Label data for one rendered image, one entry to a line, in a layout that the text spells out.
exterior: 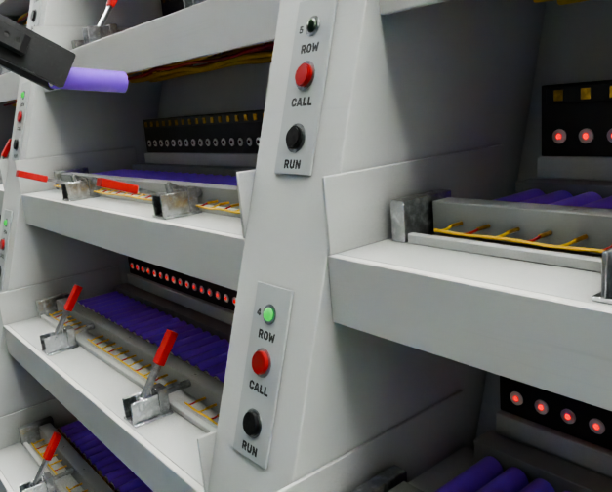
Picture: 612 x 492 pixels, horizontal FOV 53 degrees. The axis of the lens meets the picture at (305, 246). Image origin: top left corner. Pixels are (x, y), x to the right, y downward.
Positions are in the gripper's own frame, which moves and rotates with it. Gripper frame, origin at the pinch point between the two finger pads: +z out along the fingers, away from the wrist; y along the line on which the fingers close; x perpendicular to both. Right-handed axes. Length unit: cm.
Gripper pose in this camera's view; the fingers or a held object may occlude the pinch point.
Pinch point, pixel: (20, 51)
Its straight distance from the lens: 56.1
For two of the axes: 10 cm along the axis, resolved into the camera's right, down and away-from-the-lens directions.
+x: -3.2, 9.4, -1.1
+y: -6.2, -1.2, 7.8
